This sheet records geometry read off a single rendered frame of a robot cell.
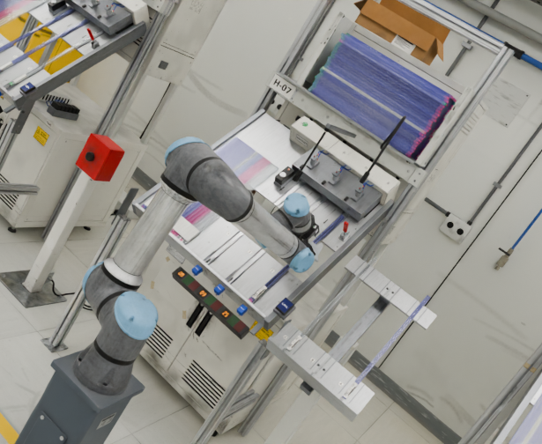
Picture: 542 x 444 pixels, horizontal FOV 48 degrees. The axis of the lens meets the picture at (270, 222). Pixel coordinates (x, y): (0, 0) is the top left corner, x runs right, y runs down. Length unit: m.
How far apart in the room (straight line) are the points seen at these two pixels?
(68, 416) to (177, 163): 0.70
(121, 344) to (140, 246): 0.25
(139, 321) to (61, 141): 1.66
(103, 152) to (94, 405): 1.26
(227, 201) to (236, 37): 3.12
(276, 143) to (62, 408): 1.35
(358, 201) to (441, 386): 1.93
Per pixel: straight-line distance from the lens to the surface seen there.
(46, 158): 3.08
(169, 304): 2.62
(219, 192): 1.44
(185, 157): 1.51
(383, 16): 2.82
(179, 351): 2.63
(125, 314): 1.53
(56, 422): 1.71
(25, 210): 3.20
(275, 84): 2.58
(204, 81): 4.56
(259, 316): 2.04
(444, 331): 3.87
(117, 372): 1.61
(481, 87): 2.37
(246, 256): 2.15
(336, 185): 2.30
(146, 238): 1.58
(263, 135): 2.52
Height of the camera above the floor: 1.52
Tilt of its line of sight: 15 degrees down
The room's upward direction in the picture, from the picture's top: 32 degrees clockwise
